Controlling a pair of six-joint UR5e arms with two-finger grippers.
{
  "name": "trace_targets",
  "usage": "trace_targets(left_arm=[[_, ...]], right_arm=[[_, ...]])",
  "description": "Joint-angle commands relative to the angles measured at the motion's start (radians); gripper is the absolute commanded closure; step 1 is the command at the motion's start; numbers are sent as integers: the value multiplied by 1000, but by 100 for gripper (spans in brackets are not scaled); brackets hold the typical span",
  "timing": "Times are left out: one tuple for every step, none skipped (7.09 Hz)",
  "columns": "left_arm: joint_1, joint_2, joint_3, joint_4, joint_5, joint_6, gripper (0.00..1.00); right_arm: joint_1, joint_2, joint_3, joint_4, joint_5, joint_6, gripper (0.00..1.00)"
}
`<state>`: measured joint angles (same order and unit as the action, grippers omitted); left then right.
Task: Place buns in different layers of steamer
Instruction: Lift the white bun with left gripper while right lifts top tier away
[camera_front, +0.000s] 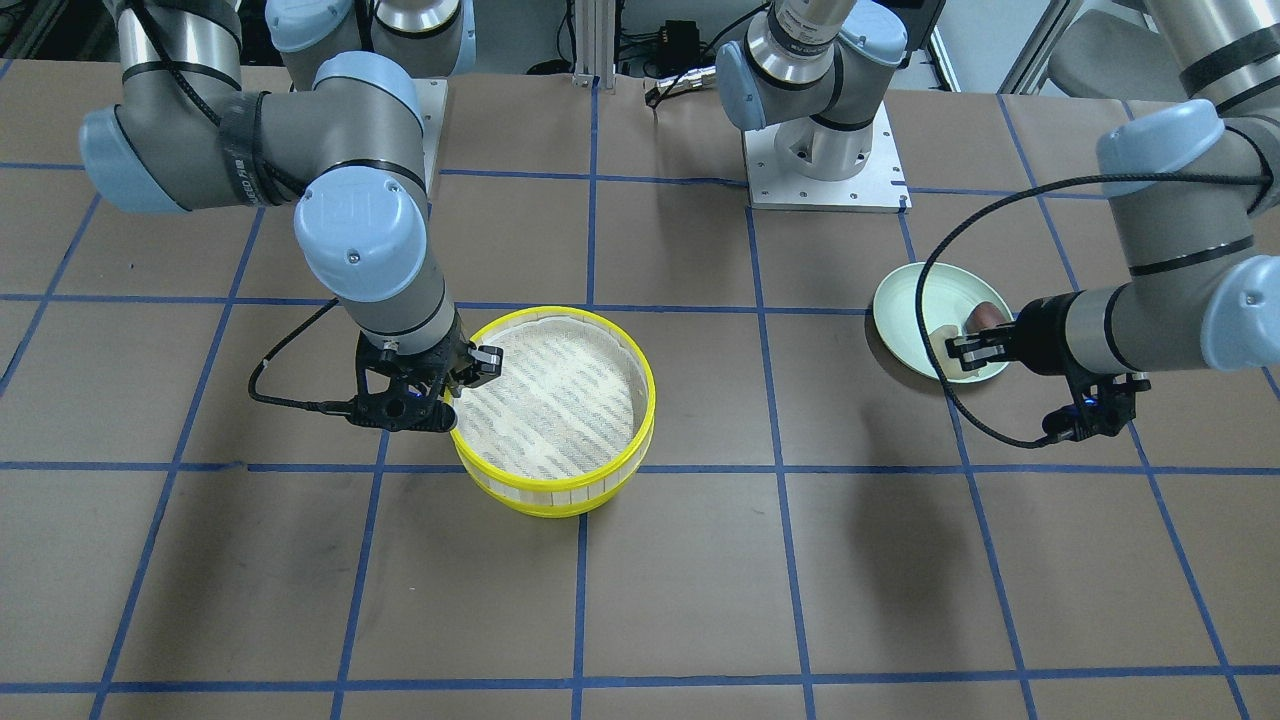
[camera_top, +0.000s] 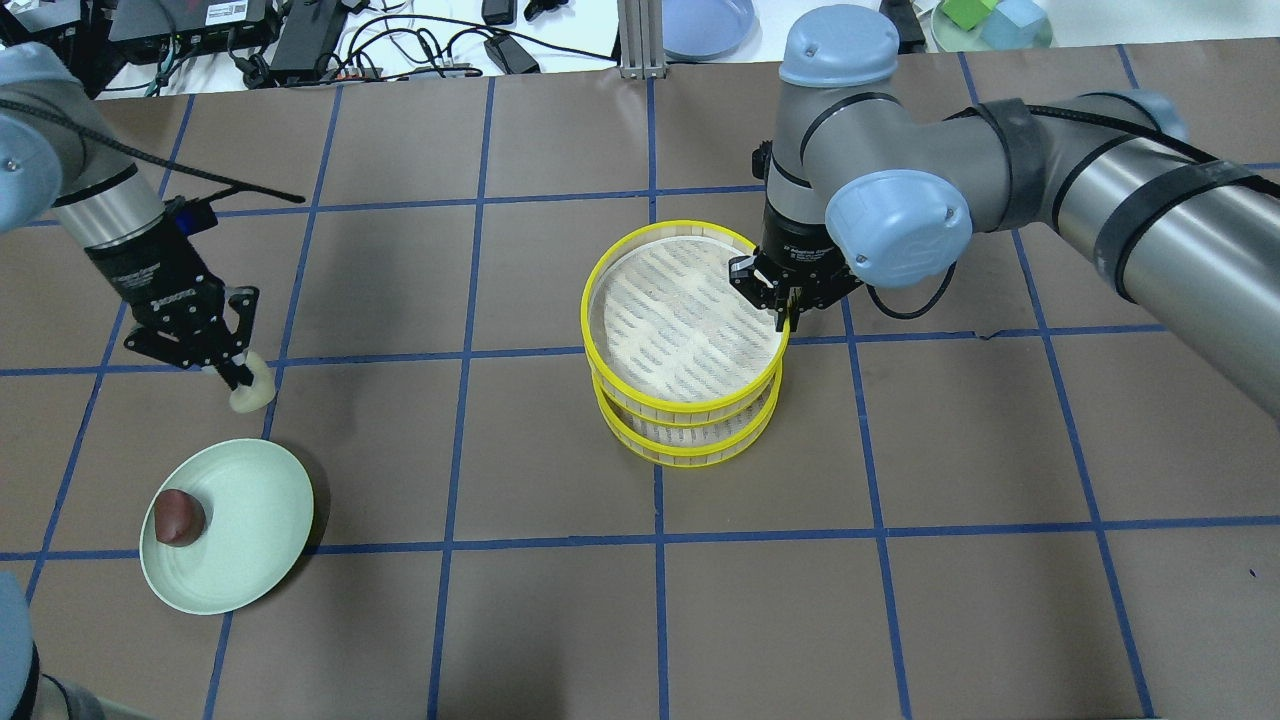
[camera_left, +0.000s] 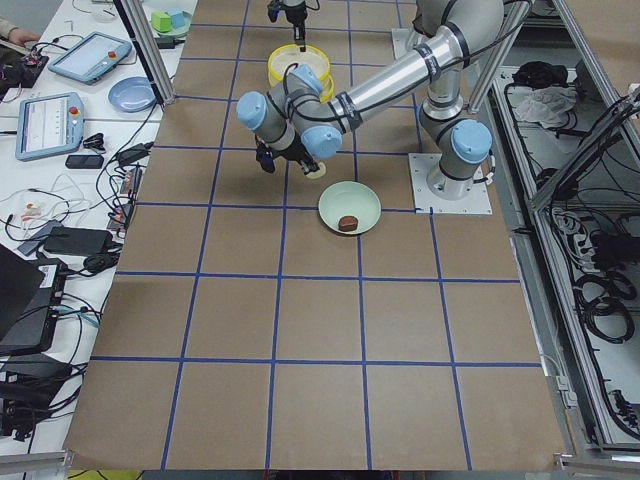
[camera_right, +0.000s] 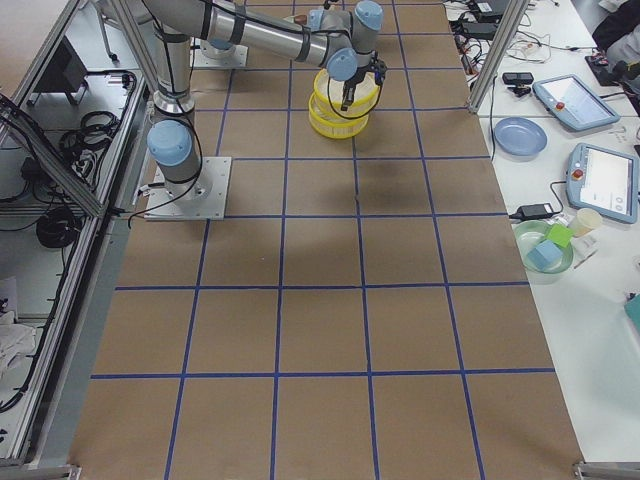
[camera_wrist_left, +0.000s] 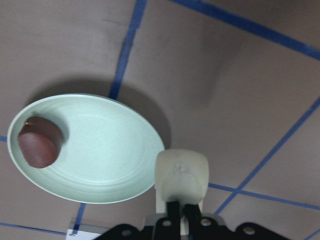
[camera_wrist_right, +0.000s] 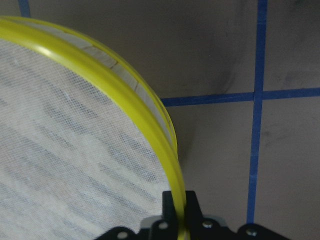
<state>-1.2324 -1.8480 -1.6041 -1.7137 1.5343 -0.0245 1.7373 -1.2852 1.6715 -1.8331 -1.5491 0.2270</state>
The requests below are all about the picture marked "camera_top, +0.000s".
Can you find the aluminium frame post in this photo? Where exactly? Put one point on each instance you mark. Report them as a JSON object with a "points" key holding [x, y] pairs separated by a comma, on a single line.
{"points": [[640, 32]]}

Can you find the green plate with blocks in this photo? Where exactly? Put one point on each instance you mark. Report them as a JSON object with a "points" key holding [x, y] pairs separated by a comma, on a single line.
{"points": [[952, 39]]}

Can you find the blue plate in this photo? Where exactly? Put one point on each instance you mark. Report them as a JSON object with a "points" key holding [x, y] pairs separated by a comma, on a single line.
{"points": [[705, 30]]}

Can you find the green foam block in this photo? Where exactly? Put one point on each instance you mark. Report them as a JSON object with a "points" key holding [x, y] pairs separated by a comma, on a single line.
{"points": [[967, 14]]}

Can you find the black electronics box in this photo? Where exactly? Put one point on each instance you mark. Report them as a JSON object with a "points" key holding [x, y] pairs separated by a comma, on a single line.
{"points": [[138, 21]]}

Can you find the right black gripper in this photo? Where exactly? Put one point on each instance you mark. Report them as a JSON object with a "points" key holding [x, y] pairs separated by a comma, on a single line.
{"points": [[802, 254]]}

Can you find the blue foam block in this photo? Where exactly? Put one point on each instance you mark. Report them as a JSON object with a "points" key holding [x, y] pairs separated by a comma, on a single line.
{"points": [[1014, 25]]}

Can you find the white steamed bun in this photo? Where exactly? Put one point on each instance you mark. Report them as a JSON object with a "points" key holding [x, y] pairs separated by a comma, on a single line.
{"points": [[259, 392]]}

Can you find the light green plate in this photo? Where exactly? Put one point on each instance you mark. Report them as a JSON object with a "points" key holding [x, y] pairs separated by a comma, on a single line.
{"points": [[259, 505]]}

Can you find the black power adapter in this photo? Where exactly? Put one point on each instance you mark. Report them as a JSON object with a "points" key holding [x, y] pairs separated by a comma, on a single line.
{"points": [[509, 56]]}

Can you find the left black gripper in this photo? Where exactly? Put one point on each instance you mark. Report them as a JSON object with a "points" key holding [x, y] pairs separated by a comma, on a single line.
{"points": [[150, 278]]}

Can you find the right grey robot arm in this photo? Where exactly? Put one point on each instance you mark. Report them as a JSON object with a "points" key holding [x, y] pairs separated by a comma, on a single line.
{"points": [[858, 194]]}

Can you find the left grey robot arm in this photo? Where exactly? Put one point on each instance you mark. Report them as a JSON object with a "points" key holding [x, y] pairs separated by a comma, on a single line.
{"points": [[61, 157]]}

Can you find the brown steamed bun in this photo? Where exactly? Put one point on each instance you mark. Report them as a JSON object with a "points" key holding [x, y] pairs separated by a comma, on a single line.
{"points": [[179, 518]]}

